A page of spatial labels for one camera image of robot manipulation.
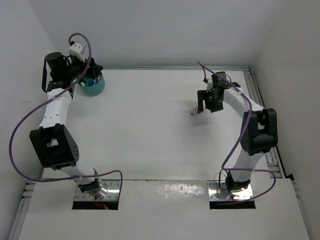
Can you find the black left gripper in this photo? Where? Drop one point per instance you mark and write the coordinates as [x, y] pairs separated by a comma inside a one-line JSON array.
[[93, 70]]

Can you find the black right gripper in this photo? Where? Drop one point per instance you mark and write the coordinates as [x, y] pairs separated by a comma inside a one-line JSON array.
[[202, 95]]

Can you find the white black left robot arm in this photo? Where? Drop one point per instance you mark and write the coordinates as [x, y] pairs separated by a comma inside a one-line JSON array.
[[54, 145]]

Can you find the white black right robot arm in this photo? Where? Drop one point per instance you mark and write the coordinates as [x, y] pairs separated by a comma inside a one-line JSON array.
[[259, 128]]

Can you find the teal round desk organizer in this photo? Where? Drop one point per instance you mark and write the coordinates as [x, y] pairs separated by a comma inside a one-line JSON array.
[[92, 90]]

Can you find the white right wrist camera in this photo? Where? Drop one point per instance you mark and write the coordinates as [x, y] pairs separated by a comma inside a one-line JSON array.
[[209, 84]]

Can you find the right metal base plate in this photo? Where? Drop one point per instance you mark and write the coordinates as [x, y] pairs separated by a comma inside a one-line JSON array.
[[217, 192]]

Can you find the metal base plate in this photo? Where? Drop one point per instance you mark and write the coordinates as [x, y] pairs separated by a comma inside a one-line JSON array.
[[217, 192], [109, 191]]

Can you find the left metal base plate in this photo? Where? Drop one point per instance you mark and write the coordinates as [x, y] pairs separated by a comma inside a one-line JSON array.
[[109, 191]]

